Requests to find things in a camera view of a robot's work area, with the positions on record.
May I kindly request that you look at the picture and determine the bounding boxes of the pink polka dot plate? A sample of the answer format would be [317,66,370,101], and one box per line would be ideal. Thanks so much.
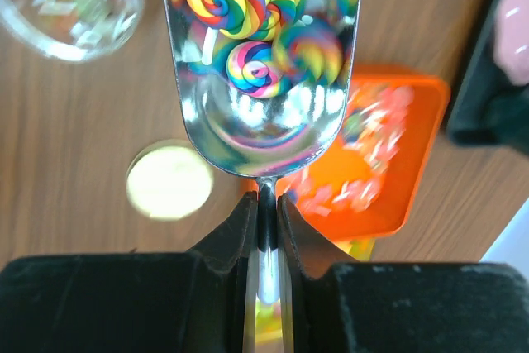
[493,0,528,86]

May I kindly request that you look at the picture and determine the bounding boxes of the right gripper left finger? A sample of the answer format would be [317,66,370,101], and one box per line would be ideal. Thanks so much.
[1,193,257,352]

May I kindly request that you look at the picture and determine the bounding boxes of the small rainbow swirl lollipop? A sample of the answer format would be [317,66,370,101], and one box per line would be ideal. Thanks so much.
[226,41,293,98]

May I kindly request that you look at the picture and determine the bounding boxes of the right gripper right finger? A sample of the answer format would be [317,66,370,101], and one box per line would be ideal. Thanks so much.
[278,196,528,352]

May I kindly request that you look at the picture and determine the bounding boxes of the gold jar lid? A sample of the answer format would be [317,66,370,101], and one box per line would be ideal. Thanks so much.
[125,140,214,222]

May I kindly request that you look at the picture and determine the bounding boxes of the metal scoop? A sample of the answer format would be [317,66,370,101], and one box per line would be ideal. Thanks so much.
[158,0,367,307]

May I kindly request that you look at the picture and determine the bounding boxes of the gold tin of gummies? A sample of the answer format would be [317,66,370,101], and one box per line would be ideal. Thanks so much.
[255,238,375,346]

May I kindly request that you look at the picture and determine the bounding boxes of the black serving tray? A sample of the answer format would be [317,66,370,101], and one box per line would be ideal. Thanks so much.
[446,0,528,155]

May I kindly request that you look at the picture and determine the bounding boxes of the clear plastic jar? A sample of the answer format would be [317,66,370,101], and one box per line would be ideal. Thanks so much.
[1,0,145,63]

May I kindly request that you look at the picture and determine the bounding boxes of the orange tin of lollipops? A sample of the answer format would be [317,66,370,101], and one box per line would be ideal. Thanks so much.
[276,64,450,244]

